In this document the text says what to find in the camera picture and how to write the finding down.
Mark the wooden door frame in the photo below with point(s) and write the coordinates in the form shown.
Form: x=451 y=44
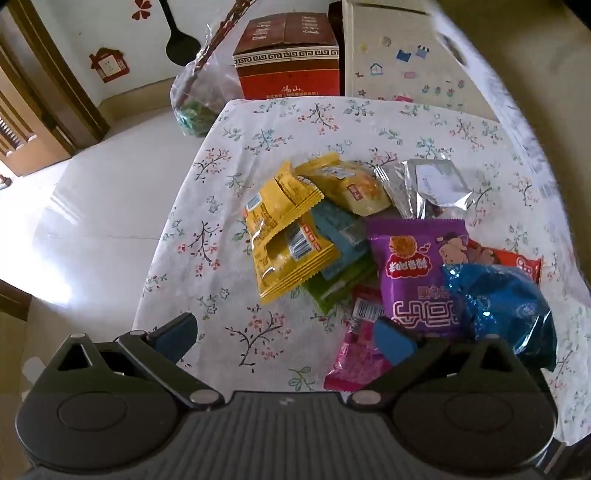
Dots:
x=46 y=115

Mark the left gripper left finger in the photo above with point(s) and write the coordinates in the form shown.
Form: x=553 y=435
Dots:
x=156 y=355

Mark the clear plastic bag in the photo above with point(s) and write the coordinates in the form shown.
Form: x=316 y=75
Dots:
x=204 y=86

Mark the light blue snack packet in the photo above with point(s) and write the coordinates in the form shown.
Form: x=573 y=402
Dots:
x=348 y=233

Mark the silver foil snack packet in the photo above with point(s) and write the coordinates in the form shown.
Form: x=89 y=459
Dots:
x=426 y=188

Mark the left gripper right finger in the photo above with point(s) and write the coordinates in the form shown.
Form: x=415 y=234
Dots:
x=430 y=364

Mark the red brown cardboard box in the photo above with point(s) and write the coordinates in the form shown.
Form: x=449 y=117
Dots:
x=288 y=55

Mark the pink snack packet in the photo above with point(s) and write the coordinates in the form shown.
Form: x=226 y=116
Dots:
x=359 y=361

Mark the blue foil snack packet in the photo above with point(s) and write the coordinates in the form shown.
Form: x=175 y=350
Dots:
x=504 y=301

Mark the floral white tablecloth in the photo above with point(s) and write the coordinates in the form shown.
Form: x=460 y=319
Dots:
x=203 y=263

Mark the green snack packet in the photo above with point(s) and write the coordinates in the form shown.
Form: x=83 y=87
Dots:
x=328 y=293

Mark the cream cabinet with stickers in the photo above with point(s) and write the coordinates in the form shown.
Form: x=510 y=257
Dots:
x=392 y=53

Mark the orange red snack packet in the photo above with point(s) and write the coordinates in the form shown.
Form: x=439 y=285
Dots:
x=508 y=260

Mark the yellow cracker snack packet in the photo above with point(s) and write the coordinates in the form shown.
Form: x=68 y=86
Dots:
x=346 y=184

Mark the purple snack packet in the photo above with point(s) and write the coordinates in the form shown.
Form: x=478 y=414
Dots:
x=410 y=256

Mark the yellow snack packet front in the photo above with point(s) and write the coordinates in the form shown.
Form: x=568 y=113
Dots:
x=292 y=257

